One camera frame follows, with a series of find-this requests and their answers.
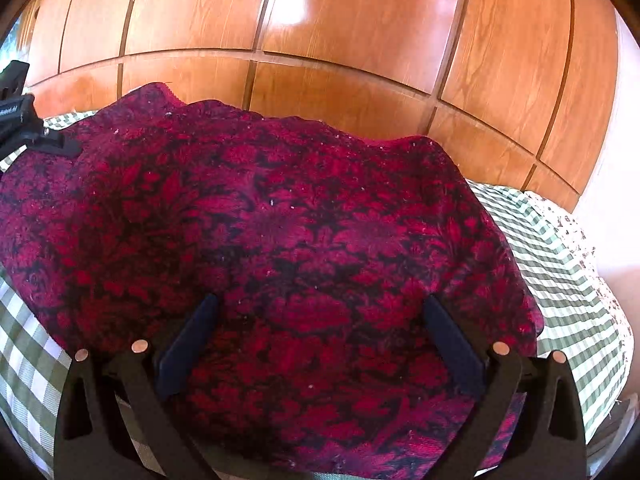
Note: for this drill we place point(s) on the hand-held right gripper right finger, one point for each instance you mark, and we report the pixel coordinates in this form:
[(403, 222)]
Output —
[(454, 345)]

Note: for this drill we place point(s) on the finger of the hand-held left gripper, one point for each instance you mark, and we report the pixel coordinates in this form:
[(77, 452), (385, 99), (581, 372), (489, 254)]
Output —
[(57, 144)]

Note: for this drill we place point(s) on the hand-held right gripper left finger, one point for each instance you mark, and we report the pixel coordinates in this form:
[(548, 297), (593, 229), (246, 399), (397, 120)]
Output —
[(189, 342)]

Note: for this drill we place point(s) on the red black patterned cloth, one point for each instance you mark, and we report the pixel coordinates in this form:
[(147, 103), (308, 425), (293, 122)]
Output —
[(280, 240)]

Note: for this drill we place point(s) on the green white checked bed sheet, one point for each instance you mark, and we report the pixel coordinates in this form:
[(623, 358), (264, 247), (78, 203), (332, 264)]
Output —
[(560, 280)]

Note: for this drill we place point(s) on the wooden wardrobe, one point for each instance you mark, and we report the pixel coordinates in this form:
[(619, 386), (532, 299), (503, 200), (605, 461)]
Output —
[(350, 30)]

